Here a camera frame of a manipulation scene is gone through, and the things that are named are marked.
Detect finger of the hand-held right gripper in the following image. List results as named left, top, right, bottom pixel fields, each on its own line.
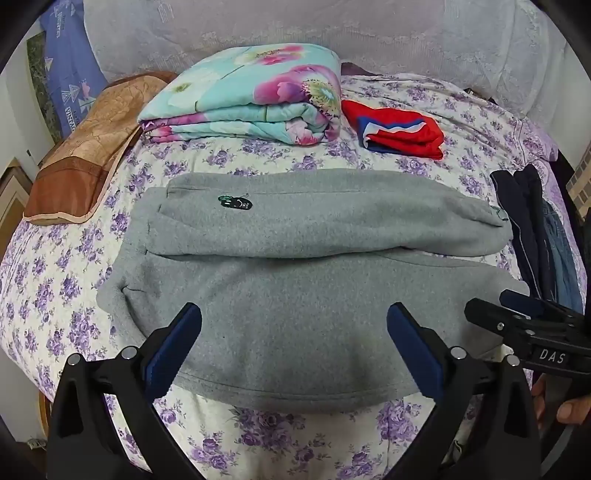
left=500, top=289, right=591, bottom=324
left=464, top=298, right=536, bottom=348

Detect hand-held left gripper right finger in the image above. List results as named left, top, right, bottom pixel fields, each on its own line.
left=387, top=302, right=542, bottom=480

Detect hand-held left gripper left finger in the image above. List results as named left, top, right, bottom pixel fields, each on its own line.
left=46, top=302, right=205, bottom=480

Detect grey sweatshirt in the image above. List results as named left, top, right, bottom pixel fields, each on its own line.
left=97, top=168, right=532, bottom=415

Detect person's right hand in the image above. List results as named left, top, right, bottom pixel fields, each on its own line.
left=531, top=373, right=586, bottom=426

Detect blue jeans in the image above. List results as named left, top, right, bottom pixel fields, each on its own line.
left=539, top=198, right=585, bottom=315

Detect dark navy garment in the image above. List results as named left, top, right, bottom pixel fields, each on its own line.
left=489, top=164, right=557, bottom=303

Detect purple floral bed sheet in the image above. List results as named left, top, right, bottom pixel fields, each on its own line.
left=0, top=73, right=562, bottom=480

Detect brown satin pillow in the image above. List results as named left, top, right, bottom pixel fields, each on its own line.
left=23, top=71, right=179, bottom=227

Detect red blue white cloth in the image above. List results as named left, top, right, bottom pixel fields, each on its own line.
left=341, top=98, right=445, bottom=161

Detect wooden cabinet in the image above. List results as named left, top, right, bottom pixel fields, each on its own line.
left=0, top=157, right=34, bottom=247

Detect folded floral quilt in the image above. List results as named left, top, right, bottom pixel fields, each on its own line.
left=139, top=43, right=343, bottom=147

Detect blue printed pillow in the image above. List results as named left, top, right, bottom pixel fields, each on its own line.
left=39, top=0, right=110, bottom=139

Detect wooden bed frame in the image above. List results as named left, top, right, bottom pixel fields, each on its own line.
left=37, top=392, right=52, bottom=445

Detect green wall poster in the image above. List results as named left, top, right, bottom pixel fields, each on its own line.
left=25, top=34, right=64, bottom=145

